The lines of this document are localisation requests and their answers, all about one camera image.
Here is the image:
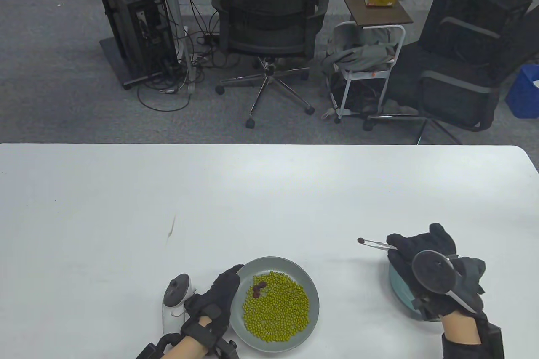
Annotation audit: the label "person's left hand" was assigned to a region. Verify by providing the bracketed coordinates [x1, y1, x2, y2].
[185, 266, 243, 335]

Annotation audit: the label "person's right hand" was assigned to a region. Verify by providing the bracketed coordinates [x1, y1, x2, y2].
[387, 223, 489, 321]

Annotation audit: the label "metal tweezers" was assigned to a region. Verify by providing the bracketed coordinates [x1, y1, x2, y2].
[358, 238, 398, 250]

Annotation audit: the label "teal plate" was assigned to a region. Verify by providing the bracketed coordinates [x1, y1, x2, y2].
[387, 264, 440, 322]

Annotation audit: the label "grey plate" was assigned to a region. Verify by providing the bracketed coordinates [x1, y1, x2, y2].
[231, 256, 320, 352]

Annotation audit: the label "pile of green beans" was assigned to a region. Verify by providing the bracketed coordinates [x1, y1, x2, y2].
[243, 271, 311, 343]

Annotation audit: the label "person's left forearm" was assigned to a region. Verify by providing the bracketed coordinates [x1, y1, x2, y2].
[162, 334, 209, 359]

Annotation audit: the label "person's right forearm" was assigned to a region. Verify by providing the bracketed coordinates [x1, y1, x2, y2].
[440, 311, 491, 359]

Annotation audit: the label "grey shoe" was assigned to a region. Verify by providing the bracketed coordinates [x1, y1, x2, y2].
[382, 98, 420, 117]

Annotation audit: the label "black padded office chair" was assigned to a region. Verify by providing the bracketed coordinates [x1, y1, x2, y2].
[363, 5, 539, 145]

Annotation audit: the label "blue plastic bin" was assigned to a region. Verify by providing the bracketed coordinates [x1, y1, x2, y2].
[504, 64, 539, 120]

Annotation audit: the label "grey jacket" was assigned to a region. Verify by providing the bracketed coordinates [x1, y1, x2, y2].
[321, 22, 398, 75]

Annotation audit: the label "brown top side table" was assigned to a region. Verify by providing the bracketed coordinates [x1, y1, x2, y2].
[333, 0, 414, 125]

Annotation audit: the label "black mesh office chair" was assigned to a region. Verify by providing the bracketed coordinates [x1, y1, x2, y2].
[210, 0, 332, 129]

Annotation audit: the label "bundle of black cables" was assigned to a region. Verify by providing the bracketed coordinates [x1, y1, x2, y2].
[137, 0, 236, 112]

